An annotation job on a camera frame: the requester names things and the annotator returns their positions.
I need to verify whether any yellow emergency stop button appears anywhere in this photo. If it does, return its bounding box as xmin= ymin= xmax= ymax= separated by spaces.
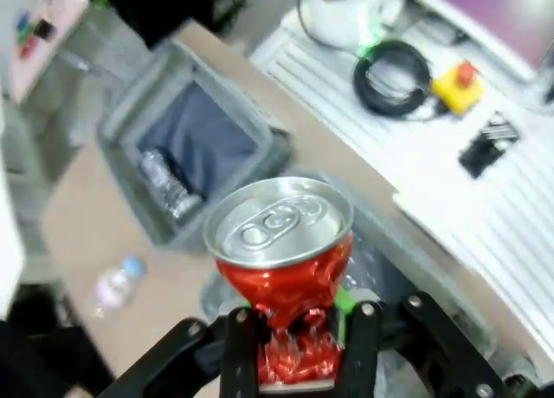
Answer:
xmin=431 ymin=61 xmax=486 ymax=114

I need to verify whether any grey fabric bin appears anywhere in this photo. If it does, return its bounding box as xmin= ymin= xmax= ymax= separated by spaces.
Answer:
xmin=97 ymin=38 xmax=292 ymax=248

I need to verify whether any large clear plastic bottle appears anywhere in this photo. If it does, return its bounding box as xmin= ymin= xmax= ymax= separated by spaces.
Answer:
xmin=137 ymin=149 xmax=204 ymax=226

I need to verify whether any black hex key set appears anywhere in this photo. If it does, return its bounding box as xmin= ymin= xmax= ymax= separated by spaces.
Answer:
xmin=458 ymin=111 xmax=520 ymax=179

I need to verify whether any black box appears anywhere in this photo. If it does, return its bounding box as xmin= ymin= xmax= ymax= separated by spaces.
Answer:
xmin=93 ymin=0 xmax=256 ymax=51

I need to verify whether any white slatted mounting plate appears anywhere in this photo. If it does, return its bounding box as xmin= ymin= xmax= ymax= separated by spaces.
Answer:
xmin=249 ymin=8 xmax=554 ymax=343

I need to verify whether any small blue-capped plastic bottle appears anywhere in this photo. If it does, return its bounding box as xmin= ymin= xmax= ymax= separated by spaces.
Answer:
xmin=91 ymin=254 xmax=147 ymax=319

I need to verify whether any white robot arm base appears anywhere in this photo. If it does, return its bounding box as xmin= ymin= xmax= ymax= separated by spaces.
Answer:
xmin=298 ymin=0 xmax=390 ymax=48

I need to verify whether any black coiled cable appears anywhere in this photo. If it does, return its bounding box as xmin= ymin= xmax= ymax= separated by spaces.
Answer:
xmin=351 ymin=41 xmax=433 ymax=120

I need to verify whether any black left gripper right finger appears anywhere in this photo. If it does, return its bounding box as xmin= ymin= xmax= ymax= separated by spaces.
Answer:
xmin=331 ymin=285 xmax=508 ymax=398

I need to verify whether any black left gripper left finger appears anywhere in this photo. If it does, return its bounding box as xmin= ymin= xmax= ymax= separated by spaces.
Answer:
xmin=98 ymin=301 xmax=263 ymax=398

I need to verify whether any pink side table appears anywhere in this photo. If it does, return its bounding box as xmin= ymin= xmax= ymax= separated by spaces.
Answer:
xmin=0 ymin=0 xmax=90 ymax=105

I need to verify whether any grey fabric basket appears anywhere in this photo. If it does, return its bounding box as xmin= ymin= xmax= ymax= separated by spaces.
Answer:
xmin=198 ymin=172 xmax=543 ymax=398

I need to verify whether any crushed red soda can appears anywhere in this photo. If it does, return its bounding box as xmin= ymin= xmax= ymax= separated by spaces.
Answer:
xmin=203 ymin=177 xmax=355 ymax=386

